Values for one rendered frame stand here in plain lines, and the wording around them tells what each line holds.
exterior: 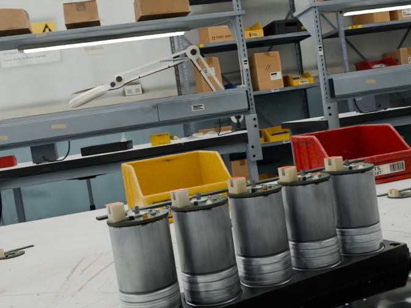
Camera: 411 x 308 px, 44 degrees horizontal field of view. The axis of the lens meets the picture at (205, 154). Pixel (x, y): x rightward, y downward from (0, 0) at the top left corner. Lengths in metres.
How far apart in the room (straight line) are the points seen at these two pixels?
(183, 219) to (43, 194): 4.48
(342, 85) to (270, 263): 2.58
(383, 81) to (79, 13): 1.59
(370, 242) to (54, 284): 0.22
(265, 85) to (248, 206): 4.23
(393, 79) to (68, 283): 2.66
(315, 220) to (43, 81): 4.49
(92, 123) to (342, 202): 2.28
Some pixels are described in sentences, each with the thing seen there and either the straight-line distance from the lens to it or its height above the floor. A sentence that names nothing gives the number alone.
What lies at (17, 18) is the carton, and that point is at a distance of 2.65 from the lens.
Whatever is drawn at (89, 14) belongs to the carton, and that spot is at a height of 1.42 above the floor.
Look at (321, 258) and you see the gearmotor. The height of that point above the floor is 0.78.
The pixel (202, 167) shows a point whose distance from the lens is 0.63.
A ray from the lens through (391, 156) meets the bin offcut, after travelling 0.59.
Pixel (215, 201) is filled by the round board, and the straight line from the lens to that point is 0.21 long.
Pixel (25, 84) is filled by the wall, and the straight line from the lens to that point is 4.71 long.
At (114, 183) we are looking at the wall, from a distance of 4.65.
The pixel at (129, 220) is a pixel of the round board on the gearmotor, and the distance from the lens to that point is 0.20.
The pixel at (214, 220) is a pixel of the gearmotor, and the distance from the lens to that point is 0.21.
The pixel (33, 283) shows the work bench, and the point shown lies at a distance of 0.39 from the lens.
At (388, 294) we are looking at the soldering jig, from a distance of 0.24.
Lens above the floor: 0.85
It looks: 4 degrees down
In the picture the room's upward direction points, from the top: 8 degrees counter-clockwise
